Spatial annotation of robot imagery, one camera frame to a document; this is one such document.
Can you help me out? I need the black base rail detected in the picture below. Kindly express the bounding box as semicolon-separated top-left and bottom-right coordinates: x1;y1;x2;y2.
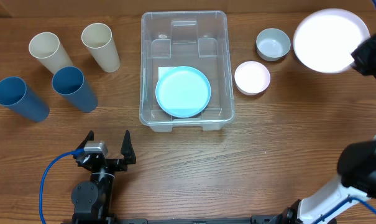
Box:
68;208;302;224

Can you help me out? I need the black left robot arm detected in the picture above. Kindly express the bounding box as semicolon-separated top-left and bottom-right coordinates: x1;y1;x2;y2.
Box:
71;131;136;223

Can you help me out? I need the pink plastic bowl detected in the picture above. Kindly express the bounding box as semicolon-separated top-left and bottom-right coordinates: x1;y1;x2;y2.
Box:
234;61;271;95

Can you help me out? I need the light blue plastic plate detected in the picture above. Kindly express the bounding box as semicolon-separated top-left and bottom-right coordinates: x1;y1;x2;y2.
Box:
155;66;211;118

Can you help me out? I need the blue plastic cup far left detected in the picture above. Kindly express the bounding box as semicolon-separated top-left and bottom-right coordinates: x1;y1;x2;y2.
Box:
0;77;50;122

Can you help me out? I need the cream plastic cup right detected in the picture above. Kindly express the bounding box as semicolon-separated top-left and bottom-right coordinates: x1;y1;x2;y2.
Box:
81;23;121;73

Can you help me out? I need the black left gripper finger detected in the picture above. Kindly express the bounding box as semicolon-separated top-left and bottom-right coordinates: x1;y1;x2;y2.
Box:
121;130;136;164
73;130;94;159

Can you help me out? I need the blue plastic cup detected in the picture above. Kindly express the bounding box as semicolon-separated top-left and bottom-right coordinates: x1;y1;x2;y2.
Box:
52;66;98;113
0;77;50;122

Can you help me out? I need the cream plastic cup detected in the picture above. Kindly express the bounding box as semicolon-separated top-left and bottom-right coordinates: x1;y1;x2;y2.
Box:
81;23;121;73
29;32;73;74

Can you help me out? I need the white label in bin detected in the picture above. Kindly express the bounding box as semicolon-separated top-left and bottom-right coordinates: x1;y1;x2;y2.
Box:
158;67;173;80

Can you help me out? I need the white pink plastic plate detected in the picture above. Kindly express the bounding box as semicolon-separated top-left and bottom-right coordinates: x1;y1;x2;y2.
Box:
293;8;370;73

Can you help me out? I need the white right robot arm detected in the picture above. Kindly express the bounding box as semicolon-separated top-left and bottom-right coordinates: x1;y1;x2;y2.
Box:
268;34;376;223

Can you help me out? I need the blue plastic cup near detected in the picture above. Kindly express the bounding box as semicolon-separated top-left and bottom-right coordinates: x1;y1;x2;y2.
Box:
52;66;98;113

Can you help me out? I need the clear plastic storage bin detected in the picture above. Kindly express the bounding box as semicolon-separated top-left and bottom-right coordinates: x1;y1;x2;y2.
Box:
139;11;235;132

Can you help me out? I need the cream plastic cup left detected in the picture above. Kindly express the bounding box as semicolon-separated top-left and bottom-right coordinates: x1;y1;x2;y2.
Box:
29;32;73;74

